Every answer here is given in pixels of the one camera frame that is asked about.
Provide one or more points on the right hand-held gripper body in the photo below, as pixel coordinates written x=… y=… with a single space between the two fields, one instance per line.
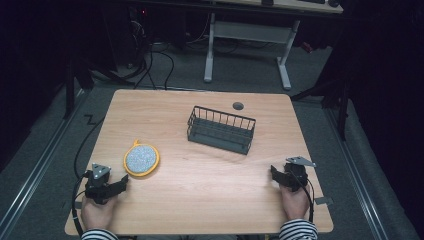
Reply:
x=296 y=176

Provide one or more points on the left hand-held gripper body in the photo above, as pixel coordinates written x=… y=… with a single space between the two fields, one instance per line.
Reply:
x=97 y=186

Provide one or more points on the person's right hand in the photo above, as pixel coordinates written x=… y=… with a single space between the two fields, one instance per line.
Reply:
x=295 y=204

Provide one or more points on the person's left hand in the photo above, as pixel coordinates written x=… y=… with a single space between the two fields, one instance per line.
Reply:
x=97 y=215

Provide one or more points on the round yellow-rimmed scouring pad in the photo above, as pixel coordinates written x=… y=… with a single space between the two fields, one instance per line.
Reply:
x=141 y=160

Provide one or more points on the grey tape piece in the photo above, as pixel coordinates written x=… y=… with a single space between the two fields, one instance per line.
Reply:
x=324 y=200

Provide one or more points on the black metal stand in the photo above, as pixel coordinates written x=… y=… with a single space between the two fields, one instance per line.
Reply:
x=343 y=110
x=69 y=90

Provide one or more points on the white-framed desk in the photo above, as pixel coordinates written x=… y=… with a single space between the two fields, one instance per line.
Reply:
x=250 y=31

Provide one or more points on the metal floor rail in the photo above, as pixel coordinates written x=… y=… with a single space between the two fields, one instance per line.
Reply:
x=358 y=180
x=36 y=166

